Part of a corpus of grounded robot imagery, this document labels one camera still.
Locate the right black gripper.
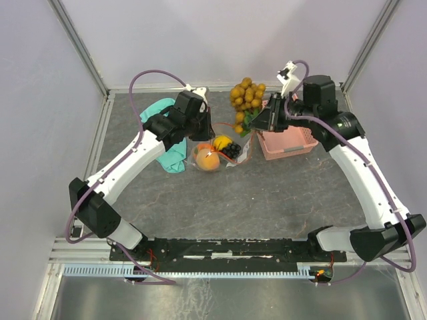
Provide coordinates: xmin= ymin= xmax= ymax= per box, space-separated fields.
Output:
xmin=247 ymin=92 xmax=317 ymax=133

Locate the brown longan bunch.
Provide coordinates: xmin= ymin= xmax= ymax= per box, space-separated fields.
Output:
xmin=230 ymin=77 xmax=266 ymax=137

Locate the yellow lemon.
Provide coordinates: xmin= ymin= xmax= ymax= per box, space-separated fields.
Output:
xmin=213 ymin=135 xmax=233 ymax=151

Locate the dark grape bunch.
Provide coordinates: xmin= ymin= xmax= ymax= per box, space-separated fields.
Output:
xmin=220 ymin=142 xmax=242 ymax=160

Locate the clear zip top bag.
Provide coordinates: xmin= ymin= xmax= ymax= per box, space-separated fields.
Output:
xmin=185 ymin=123 xmax=254 ymax=172

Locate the yellow orange peach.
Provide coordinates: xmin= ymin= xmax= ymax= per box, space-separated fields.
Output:
xmin=196 ymin=149 xmax=220 ymax=171

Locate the orange persimmon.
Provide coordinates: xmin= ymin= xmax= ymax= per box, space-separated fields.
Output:
xmin=193 ymin=143 xmax=214 ymax=158

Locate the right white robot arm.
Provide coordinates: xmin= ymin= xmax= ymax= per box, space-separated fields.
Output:
xmin=250 ymin=73 xmax=426 ymax=261

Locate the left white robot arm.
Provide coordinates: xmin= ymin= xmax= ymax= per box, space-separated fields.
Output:
xmin=69 ymin=87 xmax=214 ymax=260

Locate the pink plastic basket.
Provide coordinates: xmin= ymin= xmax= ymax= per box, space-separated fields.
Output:
xmin=258 ymin=126 xmax=318 ymax=161

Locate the teal cloth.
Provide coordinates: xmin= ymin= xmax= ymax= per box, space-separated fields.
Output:
xmin=138 ymin=97 xmax=187 ymax=174

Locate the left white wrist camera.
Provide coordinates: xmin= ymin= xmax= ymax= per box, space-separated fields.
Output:
xmin=184 ymin=84 xmax=209 ymax=102

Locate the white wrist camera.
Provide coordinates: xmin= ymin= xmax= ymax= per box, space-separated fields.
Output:
xmin=184 ymin=84 xmax=209 ymax=102
xmin=277 ymin=61 xmax=301 ymax=98

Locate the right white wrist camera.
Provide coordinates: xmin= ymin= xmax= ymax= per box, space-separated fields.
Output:
xmin=277 ymin=61 xmax=301 ymax=98

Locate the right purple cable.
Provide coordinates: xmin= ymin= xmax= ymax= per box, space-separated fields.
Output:
xmin=285 ymin=59 xmax=418 ymax=285

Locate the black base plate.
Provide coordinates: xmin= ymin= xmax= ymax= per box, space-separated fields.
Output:
xmin=109 ymin=238 xmax=347 ymax=273

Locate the light blue cable duct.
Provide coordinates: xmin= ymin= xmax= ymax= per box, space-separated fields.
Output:
xmin=63 ymin=263 xmax=315 ymax=280

